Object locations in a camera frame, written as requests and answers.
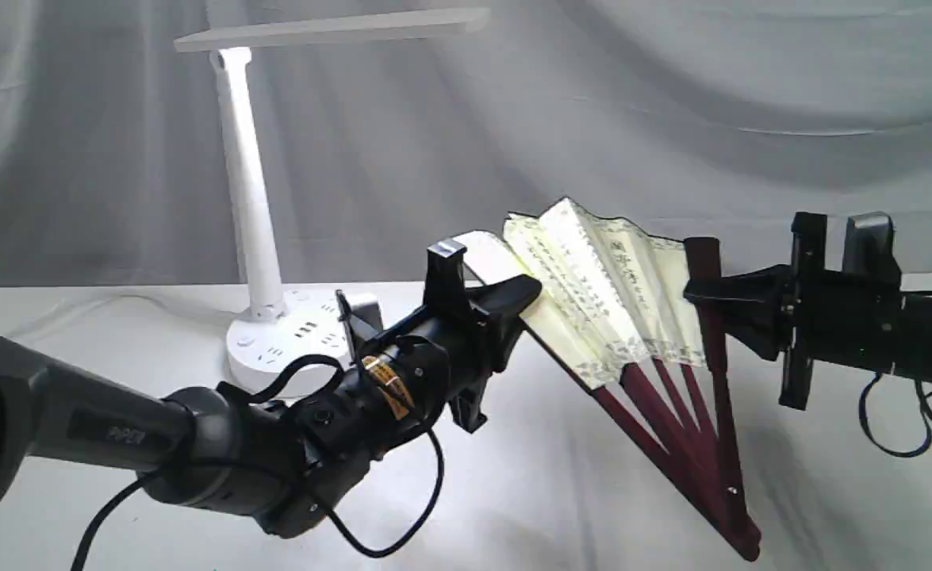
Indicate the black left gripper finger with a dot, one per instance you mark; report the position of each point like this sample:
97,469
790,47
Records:
497,310

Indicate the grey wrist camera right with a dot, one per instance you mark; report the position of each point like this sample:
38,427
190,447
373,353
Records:
868,247

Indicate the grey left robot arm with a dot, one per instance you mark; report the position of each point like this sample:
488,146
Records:
286,455

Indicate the cream paper folding fan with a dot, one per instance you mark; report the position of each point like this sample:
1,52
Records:
613,314

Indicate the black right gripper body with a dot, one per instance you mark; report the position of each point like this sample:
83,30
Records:
844,319

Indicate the white desk lamp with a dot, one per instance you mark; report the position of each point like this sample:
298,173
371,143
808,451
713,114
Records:
280,323

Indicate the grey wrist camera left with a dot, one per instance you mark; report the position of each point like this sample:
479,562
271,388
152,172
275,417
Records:
361,311

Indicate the grey fabric backdrop curtain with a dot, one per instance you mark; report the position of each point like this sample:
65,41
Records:
716,118

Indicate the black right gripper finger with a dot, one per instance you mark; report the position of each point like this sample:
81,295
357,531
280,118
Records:
746,306

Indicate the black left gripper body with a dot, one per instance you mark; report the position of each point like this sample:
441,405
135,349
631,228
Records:
442,354

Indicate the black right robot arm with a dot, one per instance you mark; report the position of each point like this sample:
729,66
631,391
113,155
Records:
912,340

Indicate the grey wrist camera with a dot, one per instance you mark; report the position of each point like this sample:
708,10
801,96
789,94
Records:
361,311
868,247

